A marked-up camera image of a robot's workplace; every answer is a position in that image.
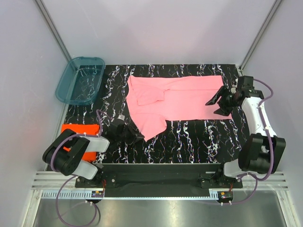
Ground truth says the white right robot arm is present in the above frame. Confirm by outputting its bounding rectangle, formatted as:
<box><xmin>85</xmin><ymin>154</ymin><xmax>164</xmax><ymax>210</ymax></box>
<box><xmin>206</xmin><ymin>86</ymin><xmax>286</xmax><ymax>188</ymax></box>

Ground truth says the right aluminium frame post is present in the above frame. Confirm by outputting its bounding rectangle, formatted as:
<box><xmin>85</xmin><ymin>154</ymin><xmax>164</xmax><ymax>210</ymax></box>
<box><xmin>239</xmin><ymin>0</ymin><xmax>284</xmax><ymax>72</ymax></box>

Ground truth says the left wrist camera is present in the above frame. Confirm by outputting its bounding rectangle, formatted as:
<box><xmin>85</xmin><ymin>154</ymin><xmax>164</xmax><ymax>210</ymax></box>
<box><xmin>118</xmin><ymin>114</ymin><xmax>125</xmax><ymax>122</ymax></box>

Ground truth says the left aluminium frame post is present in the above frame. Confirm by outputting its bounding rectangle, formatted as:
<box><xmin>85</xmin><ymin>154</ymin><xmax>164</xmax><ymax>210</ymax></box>
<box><xmin>34</xmin><ymin>0</ymin><xmax>71</xmax><ymax>61</ymax></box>

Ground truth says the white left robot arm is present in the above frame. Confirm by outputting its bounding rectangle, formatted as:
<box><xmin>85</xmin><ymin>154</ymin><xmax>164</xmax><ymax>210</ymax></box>
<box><xmin>42</xmin><ymin>119</ymin><xmax>144</xmax><ymax>187</ymax></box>

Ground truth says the pink t shirt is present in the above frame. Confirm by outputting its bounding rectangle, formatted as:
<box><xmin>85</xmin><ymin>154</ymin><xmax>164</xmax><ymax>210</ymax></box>
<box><xmin>126</xmin><ymin>76</ymin><xmax>232</xmax><ymax>141</ymax></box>

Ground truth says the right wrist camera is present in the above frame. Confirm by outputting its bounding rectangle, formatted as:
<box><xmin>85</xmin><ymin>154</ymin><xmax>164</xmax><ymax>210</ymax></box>
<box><xmin>236</xmin><ymin>76</ymin><xmax>256</xmax><ymax>96</ymax></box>

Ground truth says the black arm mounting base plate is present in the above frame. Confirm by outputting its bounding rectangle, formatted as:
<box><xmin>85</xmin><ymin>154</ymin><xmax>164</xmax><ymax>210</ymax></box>
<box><xmin>46</xmin><ymin>162</ymin><xmax>273</xmax><ymax>198</ymax></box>

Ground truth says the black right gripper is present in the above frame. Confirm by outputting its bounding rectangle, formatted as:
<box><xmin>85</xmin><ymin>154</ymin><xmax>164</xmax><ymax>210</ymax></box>
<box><xmin>205</xmin><ymin>86</ymin><xmax>239</xmax><ymax>117</ymax></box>

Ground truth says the white slotted cable duct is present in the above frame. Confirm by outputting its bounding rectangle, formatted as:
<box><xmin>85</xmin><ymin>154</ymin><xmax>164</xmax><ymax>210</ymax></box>
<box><xmin>42</xmin><ymin>189</ymin><xmax>231</xmax><ymax>200</ymax></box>

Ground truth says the folded orange t shirt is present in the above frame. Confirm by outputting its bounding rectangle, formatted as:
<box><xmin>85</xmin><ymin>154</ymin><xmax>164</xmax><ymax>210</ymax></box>
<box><xmin>61</xmin><ymin>124</ymin><xmax>100</xmax><ymax>163</ymax></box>

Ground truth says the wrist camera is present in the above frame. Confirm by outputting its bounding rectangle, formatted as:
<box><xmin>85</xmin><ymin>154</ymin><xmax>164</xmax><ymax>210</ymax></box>
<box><xmin>236</xmin><ymin>76</ymin><xmax>256</xmax><ymax>96</ymax></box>
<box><xmin>118</xmin><ymin>114</ymin><xmax>125</xmax><ymax>122</ymax></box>

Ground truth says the teal plastic bin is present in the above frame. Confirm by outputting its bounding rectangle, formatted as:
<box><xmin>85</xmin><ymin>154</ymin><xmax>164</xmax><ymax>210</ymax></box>
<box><xmin>55</xmin><ymin>57</ymin><xmax>106</xmax><ymax>105</ymax></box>

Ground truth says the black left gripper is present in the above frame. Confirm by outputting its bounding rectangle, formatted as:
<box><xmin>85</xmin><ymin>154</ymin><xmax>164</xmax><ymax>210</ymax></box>
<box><xmin>116</xmin><ymin>122</ymin><xmax>144</xmax><ymax>145</ymax></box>

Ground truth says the aluminium rail crossbar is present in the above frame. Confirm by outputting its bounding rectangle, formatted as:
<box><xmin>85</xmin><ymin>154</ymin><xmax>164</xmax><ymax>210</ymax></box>
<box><xmin>31</xmin><ymin>171</ymin><xmax>288</xmax><ymax>190</ymax></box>

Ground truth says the aluminium frame post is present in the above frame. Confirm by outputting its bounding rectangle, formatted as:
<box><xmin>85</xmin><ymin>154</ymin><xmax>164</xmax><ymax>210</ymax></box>
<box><xmin>34</xmin><ymin>0</ymin><xmax>71</xmax><ymax>61</ymax></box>
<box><xmin>239</xmin><ymin>0</ymin><xmax>284</xmax><ymax>72</ymax></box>

